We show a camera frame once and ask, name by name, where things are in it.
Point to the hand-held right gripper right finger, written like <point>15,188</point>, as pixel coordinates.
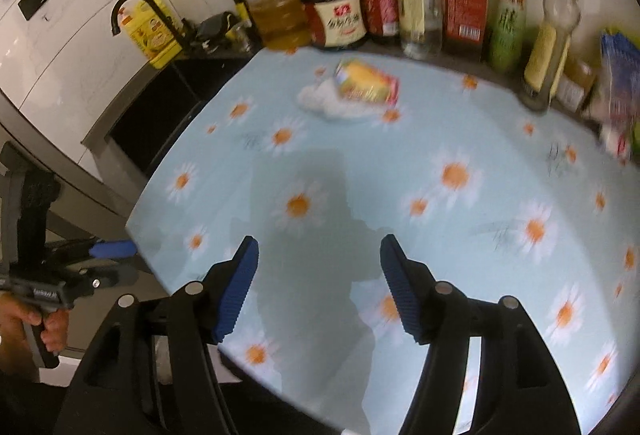
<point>402,295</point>

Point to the small brown jar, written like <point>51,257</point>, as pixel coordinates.
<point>575,85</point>

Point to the black faucet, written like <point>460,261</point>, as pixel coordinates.
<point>116,20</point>

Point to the blue packets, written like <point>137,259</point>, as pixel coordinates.
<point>620,60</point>

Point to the person's left hand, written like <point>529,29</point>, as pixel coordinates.
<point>15,320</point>

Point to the crumpled white wrapper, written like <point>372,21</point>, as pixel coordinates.
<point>320,100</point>

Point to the clear bottle yellow label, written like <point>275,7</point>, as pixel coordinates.
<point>547,50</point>

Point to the dark sink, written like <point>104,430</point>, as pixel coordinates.
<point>150,125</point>

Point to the black wall socket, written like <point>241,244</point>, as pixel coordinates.
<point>33,1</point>

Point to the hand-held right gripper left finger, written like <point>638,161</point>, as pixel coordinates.
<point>235,300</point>

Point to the yellow oil container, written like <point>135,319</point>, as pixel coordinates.
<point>152,32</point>

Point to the dark sink-side object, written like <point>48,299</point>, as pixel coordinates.
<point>215,30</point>

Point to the daisy-print table cover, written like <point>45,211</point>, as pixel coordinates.
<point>350,155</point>

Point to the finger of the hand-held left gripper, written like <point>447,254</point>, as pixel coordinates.
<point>115,276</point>
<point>115,248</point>

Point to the green label bottle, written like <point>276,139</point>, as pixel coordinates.
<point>507,30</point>

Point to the clear plastic bag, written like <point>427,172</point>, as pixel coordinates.
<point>612,135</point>

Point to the yellow red snack packet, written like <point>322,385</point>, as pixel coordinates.
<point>367,82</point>

